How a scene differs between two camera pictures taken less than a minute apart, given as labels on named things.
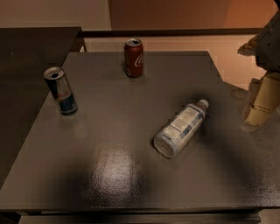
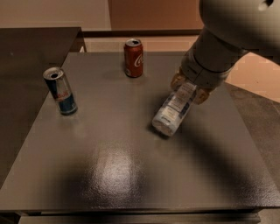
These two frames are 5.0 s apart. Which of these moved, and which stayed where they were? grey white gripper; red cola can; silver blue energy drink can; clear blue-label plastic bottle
Moved: grey white gripper; clear blue-label plastic bottle
Stayed: silver blue energy drink can; red cola can
